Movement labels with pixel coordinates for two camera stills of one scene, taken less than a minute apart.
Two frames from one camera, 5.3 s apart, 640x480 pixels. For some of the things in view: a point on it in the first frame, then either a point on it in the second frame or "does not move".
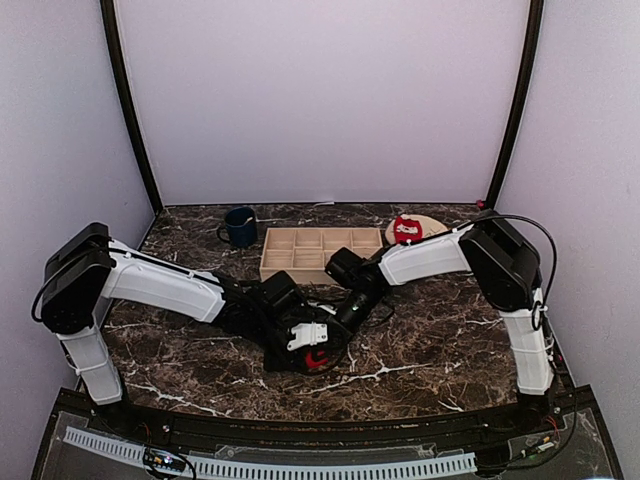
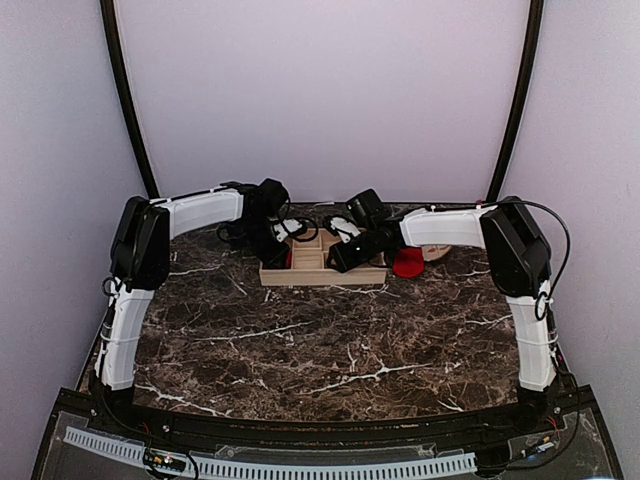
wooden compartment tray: [305, 252] does not move
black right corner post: [536, 18] does not move
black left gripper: [285, 362] to [272, 260]
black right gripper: [339, 335] to [344, 259]
